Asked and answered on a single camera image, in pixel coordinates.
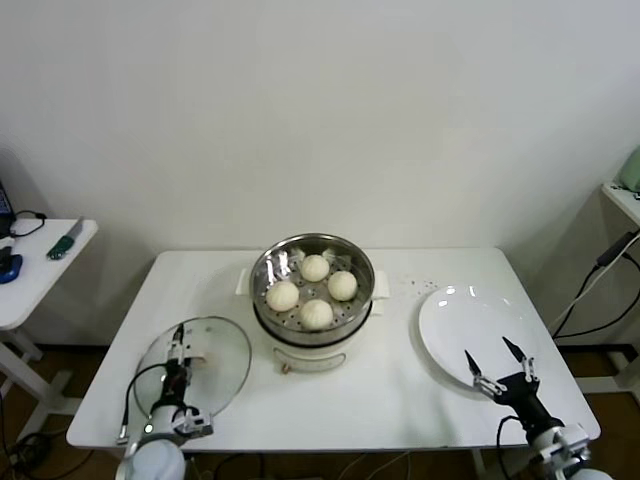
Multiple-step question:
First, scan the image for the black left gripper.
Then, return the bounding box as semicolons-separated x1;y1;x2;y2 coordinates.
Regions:
160;323;195;406

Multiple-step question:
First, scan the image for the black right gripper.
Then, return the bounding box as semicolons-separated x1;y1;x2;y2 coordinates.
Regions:
463;337;557;433

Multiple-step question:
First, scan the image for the round glass pot lid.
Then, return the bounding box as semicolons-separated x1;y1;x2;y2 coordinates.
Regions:
133;315;252;419

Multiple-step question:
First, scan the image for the white steamed baozi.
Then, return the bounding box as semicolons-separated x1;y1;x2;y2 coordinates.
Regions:
300;253;330;283
299;298;335;331
265;280;300;312
327;270;359;302

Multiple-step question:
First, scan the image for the perforated steel steamer basket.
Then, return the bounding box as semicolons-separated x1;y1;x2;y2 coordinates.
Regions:
248;232;376;349

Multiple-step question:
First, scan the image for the round white plate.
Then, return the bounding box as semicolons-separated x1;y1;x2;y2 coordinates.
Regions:
417;284;542;394

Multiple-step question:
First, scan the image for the white electric cooker base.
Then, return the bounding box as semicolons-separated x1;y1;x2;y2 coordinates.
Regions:
234;267;391;375

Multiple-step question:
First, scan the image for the white side table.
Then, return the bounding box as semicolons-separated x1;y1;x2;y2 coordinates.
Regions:
0;218;100;444

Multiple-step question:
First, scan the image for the blue computer mouse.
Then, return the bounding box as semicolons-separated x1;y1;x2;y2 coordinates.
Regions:
0;253;24;285

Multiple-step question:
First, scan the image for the white shelf table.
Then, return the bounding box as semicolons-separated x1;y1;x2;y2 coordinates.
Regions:
599;182;640;391

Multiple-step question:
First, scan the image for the dark laptop edge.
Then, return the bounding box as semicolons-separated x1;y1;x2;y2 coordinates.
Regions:
0;179;14;239

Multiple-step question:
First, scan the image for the pale green appliance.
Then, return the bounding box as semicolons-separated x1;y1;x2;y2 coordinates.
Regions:
613;149;640;194

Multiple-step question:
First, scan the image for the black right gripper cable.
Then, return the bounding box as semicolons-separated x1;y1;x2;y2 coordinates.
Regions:
495;414;527;469

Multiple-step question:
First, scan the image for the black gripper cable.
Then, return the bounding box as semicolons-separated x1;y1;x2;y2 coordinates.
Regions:
495;414;527;469
115;363;170;447

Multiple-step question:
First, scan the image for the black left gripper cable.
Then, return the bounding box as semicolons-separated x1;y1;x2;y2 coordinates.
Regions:
115;363;170;447

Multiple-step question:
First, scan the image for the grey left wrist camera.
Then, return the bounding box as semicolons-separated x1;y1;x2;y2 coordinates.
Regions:
174;409;216;439

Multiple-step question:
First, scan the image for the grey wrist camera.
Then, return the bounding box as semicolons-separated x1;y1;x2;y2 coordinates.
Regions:
529;422;592;464
174;409;216;439

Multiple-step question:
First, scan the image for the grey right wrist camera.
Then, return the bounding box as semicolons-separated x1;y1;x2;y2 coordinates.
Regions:
529;422;592;464

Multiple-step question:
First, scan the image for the white wall cable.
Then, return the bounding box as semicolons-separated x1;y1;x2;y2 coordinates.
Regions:
544;244;640;334

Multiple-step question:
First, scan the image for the green handled knife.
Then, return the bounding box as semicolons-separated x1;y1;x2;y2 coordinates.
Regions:
47;215;86;262

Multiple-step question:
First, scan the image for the black adapter with cable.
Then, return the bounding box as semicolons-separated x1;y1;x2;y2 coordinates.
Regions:
547;230;640;341

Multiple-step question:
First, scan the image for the black floor cable tangle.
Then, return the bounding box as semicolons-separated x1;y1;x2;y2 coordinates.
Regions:
0;432;54;480

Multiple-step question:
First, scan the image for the thin black looped cable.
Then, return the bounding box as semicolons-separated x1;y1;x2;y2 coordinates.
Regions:
8;209;48;240

